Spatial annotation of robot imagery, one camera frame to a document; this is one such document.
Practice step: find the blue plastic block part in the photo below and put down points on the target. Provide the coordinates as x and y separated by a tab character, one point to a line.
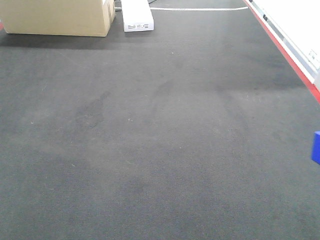
315	152

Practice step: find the white conveyor side rail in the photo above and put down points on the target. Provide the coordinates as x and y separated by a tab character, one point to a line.
297	22

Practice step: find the white flat carton box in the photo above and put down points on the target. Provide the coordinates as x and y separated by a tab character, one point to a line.
137	16

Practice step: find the large cardboard box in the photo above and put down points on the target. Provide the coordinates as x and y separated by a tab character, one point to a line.
87	18

